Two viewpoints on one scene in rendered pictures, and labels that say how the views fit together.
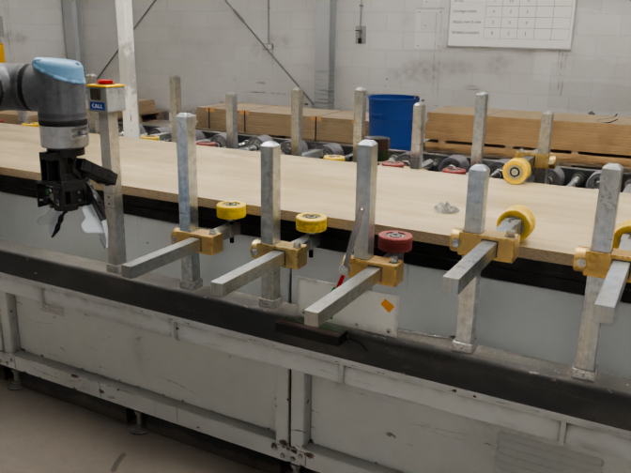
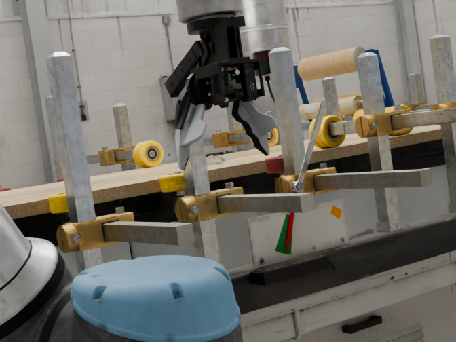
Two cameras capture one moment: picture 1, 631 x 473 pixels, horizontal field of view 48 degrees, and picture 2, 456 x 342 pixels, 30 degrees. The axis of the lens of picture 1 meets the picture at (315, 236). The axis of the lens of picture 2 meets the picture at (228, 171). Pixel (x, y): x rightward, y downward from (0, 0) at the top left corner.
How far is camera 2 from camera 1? 179 cm
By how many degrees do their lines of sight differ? 63
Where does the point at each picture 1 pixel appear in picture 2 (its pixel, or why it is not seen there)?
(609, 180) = (446, 45)
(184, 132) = (70, 77)
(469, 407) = (402, 289)
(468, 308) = not seen: hidden behind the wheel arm
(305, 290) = (258, 233)
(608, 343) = (409, 210)
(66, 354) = not seen: outside the picture
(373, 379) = (325, 311)
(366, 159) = (288, 64)
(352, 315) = (309, 239)
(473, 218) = (378, 99)
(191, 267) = not seen: hidden behind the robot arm
